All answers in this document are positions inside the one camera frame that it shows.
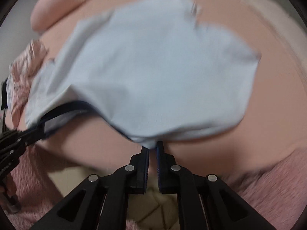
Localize light blue shirt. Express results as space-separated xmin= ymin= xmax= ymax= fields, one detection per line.
xmin=25 ymin=0 xmax=260 ymax=148

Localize crumpled pink garment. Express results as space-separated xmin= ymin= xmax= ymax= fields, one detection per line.
xmin=2 ymin=39 xmax=55 ymax=129

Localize pink bed sheet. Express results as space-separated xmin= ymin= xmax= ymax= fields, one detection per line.
xmin=42 ymin=0 xmax=306 ymax=176

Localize beige mattress edge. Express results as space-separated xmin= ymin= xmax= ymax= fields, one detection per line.
xmin=215 ymin=0 xmax=307 ymax=66

